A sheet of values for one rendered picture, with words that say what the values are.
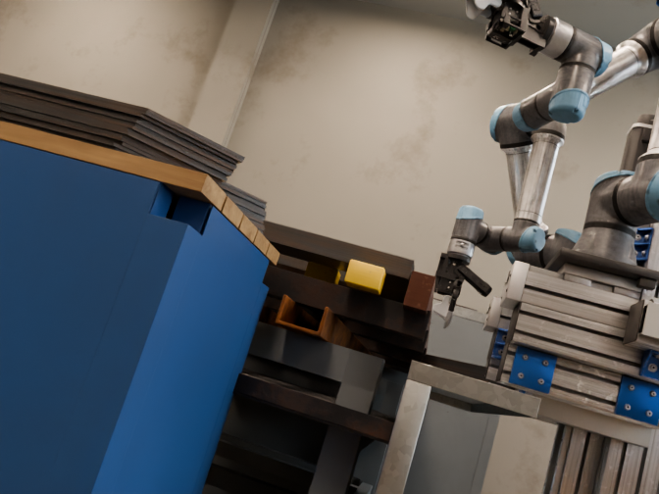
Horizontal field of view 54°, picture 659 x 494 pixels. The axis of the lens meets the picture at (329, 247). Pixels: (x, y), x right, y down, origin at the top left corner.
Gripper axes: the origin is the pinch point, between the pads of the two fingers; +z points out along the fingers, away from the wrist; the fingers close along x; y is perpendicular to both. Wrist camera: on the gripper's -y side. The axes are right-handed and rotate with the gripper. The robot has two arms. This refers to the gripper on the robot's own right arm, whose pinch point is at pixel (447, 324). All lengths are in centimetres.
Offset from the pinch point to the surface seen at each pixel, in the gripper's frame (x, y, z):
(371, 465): -68, 13, 50
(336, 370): 73, 17, 23
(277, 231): 77, 34, 3
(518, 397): 84, -12, 19
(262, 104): -256, 176, -157
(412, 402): 84, 3, 24
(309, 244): 77, 28, 3
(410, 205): -255, 45, -108
